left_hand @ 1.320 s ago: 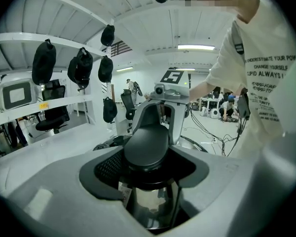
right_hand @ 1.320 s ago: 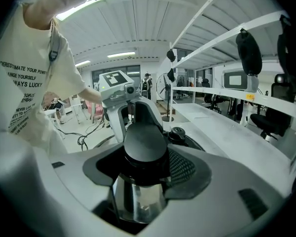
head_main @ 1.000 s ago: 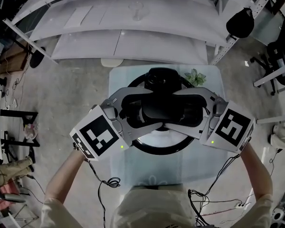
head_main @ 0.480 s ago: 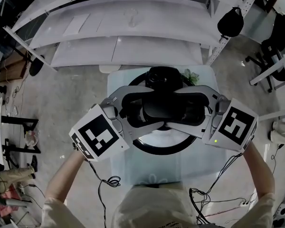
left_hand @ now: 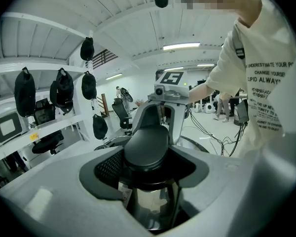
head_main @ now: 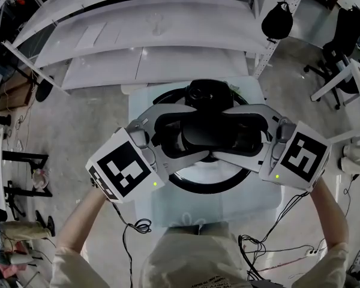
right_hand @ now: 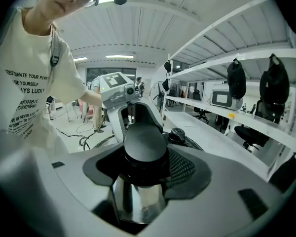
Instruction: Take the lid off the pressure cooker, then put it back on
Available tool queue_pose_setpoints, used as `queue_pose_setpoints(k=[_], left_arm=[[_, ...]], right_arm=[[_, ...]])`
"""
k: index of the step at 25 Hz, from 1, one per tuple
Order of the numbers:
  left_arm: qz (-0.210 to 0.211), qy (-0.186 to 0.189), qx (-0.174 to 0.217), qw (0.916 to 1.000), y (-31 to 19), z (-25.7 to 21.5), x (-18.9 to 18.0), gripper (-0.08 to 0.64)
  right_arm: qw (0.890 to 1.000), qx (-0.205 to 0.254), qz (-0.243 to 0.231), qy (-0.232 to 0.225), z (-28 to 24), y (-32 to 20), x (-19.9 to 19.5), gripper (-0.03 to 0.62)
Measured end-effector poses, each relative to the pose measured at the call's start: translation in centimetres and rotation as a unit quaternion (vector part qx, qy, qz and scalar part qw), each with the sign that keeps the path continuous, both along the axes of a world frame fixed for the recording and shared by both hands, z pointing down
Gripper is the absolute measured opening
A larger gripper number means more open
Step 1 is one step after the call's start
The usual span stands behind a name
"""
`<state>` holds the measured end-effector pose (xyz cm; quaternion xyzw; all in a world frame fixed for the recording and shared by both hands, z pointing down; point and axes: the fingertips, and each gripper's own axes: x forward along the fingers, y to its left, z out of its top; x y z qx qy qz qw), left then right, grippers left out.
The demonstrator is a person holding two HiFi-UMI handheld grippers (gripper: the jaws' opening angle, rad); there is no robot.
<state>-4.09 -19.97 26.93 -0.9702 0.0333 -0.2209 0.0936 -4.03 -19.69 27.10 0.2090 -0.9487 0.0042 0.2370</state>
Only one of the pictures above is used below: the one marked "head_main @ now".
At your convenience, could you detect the black silver cooker lid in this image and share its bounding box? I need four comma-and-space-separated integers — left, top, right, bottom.
151, 79, 255, 195

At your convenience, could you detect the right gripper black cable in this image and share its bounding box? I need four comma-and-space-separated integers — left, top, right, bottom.
238, 190, 316, 281

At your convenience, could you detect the white shelving rack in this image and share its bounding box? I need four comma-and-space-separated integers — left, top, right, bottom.
1, 0, 308, 94

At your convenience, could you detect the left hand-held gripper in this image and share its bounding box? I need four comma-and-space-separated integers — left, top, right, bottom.
85, 103, 211, 204

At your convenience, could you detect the light blue tablecloth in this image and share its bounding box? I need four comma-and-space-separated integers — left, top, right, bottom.
128, 76, 283, 228

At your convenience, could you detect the brown wooden box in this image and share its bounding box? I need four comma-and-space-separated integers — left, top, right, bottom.
0, 73, 34, 112

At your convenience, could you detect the person's left forearm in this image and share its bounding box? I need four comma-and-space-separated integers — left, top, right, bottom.
55, 186, 122, 256

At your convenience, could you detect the small black hanging bag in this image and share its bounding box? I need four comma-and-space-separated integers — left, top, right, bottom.
260, 1, 294, 40

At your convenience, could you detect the black standing fan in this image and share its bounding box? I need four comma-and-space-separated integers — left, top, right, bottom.
0, 48, 55, 103

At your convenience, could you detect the white pink bowl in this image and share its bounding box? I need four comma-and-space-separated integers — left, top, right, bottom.
32, 168, 51, 191

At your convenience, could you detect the person's cream shirt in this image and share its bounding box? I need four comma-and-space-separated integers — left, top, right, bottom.
49, 225, 349, 288

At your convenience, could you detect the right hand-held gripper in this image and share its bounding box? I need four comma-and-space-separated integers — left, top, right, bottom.
211, 103, 333, 193

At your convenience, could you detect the black office chair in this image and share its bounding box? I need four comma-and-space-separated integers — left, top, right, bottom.
303, 6, 360, 110

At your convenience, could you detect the person's right forearm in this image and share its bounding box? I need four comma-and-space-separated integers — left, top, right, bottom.
308, 177, 349, 250

